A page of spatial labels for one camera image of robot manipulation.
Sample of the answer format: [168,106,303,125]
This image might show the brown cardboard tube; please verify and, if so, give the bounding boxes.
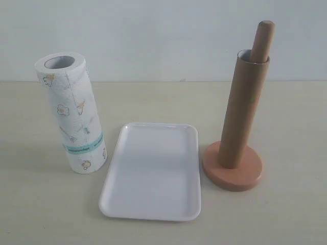
[218,50,270,169]

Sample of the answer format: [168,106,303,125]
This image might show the printed white paper towel roll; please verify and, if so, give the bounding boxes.
[34,52,107,174]

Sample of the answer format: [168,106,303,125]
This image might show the wooden paper towel holder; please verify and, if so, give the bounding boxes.
[202,20,275,191]

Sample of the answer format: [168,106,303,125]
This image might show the white rectangular plastic tray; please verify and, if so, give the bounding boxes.
[99,122,201,222]

